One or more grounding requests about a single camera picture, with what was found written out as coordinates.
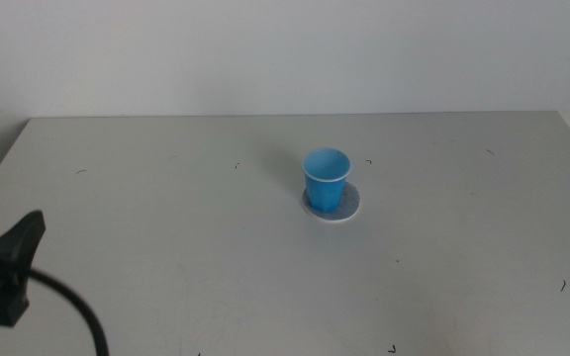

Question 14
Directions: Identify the blue plastic cup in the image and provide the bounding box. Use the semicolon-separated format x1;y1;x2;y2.
300;146;353;215

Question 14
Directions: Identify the round grey cup mat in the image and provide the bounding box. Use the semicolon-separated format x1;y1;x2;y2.
301;181;361;224

